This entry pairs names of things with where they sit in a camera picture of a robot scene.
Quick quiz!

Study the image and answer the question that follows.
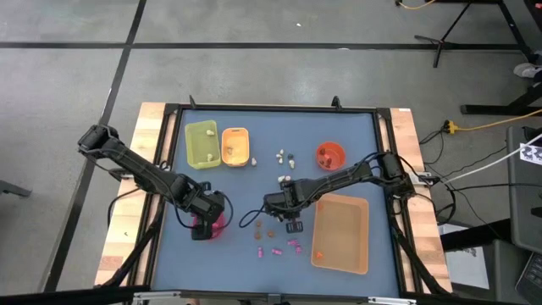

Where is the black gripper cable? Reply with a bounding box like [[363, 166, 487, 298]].
[[174, 191, 235, 233], [239, 206, 272, 230]]

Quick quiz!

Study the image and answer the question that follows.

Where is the silver frame bracket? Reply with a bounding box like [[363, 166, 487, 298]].
[[367, 296, 418, 305], [133, 290, 183, 300]]

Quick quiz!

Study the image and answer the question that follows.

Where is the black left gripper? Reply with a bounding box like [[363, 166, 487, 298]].
[[181, 181, 226, 241]]

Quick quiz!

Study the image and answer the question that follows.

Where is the black metal beam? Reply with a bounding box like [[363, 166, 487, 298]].
[[0, 286, 141, 305]]

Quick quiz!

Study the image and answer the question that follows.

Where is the black keyboard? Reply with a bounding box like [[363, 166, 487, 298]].
[[514, 252, 542, 305]]

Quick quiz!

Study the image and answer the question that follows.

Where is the grey floor object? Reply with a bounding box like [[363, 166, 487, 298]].
[[0, 180, 33, 199]]

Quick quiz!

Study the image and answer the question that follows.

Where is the pink round plastic bowl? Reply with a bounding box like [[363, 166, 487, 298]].
[[192, 211, 228, 241]]

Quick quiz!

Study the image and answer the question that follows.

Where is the large orange plastic bin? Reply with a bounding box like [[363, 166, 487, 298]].
[[311, 192, 370, 275]]

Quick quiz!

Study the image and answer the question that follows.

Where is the yellow floor cable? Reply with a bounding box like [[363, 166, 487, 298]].
[[395, 0, 437, 11]]

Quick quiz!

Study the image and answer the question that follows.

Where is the orange round plastic bowl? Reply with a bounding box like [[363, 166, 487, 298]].
[[315, 141, 347, 172]]

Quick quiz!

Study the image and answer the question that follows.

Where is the grey cabinet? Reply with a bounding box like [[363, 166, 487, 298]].
[[506, 125, 542, 255]]

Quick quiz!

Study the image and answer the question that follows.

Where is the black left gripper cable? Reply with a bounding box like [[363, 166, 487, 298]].
[[174, 191, 235, 233]]

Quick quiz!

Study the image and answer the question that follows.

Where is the green translucent plastic bin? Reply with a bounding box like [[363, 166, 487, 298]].
[[184, 119, 223, 170]]

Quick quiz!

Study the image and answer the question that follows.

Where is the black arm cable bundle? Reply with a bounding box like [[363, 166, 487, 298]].
[[95, 198, 170, 289], [389, 207, 452, 297]]

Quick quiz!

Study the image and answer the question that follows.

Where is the black floor cable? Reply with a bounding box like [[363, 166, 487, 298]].
[[444, 181, 542, 192]]

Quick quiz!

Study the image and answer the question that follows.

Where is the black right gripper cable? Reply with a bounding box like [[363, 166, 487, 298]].
[[239, 206, 272, 230]]

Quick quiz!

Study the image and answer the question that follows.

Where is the white box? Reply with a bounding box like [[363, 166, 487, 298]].
[[440, 224, 491, 291]]

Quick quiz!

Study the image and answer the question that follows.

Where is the small yellow-orange plastic bin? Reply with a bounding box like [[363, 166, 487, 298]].
[[221, 127, 251, 168]]

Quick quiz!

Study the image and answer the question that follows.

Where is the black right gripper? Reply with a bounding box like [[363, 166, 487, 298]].
[[263, 177, 307, 235]]

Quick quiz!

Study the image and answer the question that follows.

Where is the black desk frame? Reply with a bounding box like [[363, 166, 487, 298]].
[[460, 0, 542, 116]]

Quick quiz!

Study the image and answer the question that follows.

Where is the white printed tag paper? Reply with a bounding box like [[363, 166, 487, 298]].
[[519, 142, 542, 166]]

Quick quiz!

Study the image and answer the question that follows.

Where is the white cable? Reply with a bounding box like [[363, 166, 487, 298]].
[[440, 133, 542, 186]]

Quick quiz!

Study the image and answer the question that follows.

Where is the orange extension cable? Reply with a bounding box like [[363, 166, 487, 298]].
[[457, 108, 542, 131]]

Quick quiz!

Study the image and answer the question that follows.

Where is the black aluminium table frame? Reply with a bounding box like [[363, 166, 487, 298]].
[[129, 95, 450, 305]]

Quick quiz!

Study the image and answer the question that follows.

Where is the black tripod stand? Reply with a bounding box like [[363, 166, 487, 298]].
[[413, 2, 474, 69]]

